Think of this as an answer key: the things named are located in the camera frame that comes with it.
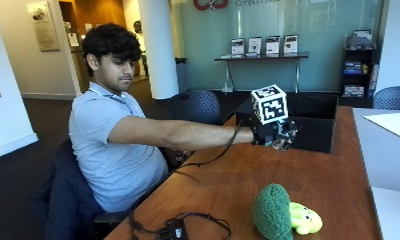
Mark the black fabric storage box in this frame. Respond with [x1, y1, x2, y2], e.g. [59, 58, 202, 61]
[235, 92, 340, 154]

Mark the white marker cube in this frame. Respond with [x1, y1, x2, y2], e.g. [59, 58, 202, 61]
[250, 84, 290, 126]

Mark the green broccoli plush toy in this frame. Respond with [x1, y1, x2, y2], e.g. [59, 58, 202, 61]
[252, 183, 324, 240]

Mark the dark mesh chair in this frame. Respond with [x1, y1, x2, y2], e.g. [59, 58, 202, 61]
[372, 85, 400, 112]
[155, 89, 224, 126]

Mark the white paper sheet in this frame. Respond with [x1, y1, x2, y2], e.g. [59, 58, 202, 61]
[363, 111, 400, 140]

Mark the black bookshelf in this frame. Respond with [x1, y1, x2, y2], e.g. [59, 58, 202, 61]
[339, 29, 381, 108]

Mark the framed display card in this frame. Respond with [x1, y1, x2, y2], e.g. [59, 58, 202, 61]
[247, 36, 264, 56]
[230, 37, 246, 56]
[283, 33, 300, 54]
[266, 35, 282, 55]

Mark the small black electronics box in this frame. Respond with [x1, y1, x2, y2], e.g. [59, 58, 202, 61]
[164, 218, 191, 240]

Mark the the person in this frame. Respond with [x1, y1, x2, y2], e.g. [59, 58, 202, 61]
[69, 22, 256, 214]

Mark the white round column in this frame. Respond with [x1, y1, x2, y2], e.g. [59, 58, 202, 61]
[138, 0, 180, 100]

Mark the dark blue office chair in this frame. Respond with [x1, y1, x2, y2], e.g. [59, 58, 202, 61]
[31, 138, 133, 240]

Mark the black cable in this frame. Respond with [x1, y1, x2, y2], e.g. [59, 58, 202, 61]
[127, 123, 246, 240]

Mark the wall-side console table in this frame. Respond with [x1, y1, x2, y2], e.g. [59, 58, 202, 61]
[214, 52, 311, 94]

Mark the wall poster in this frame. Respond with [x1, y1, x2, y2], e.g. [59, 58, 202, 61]
[26, 0, 62, 53]

